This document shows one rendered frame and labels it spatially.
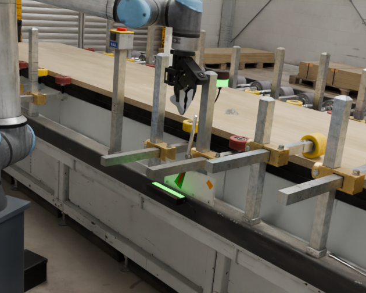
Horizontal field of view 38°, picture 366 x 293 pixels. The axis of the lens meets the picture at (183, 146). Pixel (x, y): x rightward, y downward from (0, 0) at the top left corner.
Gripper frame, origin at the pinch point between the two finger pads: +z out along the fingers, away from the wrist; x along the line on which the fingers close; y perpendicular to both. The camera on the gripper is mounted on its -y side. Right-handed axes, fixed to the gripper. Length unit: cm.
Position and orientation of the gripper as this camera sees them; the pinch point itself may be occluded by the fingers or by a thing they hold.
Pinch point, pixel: (183, 111)
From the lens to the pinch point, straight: 176.7
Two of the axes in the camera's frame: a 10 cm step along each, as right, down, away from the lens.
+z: -0.9, 9.5, 2.9
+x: -7.4, 1.3, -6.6
